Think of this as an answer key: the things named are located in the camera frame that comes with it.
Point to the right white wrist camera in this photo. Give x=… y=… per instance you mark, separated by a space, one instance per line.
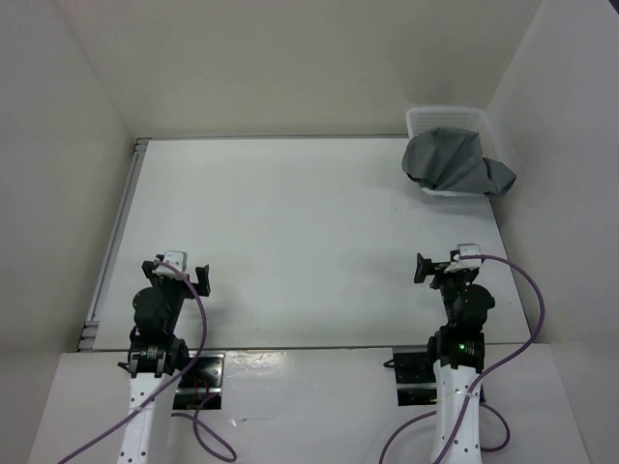
x=465 y=257

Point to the white plastic basket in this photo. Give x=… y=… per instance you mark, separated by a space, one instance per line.
x=420 y=119

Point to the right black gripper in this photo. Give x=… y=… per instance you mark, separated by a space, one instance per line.
x=425 y=266

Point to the aluminium table edge rail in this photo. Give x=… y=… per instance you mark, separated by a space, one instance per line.
x=90 y=326

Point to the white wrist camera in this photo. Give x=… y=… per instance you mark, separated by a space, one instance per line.
x=171 y=264
x=465 y=257

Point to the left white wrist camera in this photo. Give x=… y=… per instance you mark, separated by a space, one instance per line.
x=171 y=264

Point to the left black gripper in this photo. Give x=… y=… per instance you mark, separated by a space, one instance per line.
x=158 y=280

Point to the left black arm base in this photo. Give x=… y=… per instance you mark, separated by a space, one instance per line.
x=201 y=387

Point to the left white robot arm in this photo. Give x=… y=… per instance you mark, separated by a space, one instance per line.
x=157 y=358

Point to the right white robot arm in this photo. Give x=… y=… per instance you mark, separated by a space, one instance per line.
x=457 y=433

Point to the grey pleated skirt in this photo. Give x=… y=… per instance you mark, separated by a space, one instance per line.
x=451 y=160

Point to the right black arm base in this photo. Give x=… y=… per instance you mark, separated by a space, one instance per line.
x=416 y=382

